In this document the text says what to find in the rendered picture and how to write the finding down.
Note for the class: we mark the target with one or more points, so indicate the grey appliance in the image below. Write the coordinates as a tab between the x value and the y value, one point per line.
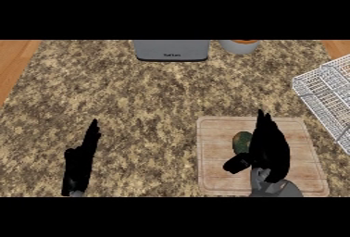
172	50

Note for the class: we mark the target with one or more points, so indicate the pale wooden cutting board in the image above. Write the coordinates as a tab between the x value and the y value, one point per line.
219	154

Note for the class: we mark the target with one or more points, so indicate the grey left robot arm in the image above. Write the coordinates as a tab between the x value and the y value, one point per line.
77	193

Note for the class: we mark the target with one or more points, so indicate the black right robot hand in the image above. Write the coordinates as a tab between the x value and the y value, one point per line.
269	148

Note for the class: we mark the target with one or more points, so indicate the grey pot with orange contents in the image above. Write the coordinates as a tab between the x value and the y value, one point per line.
238	45

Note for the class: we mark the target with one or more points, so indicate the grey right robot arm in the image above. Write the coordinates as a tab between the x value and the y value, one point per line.
272	186

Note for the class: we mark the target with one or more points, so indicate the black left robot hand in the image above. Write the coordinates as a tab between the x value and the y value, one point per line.
82	160

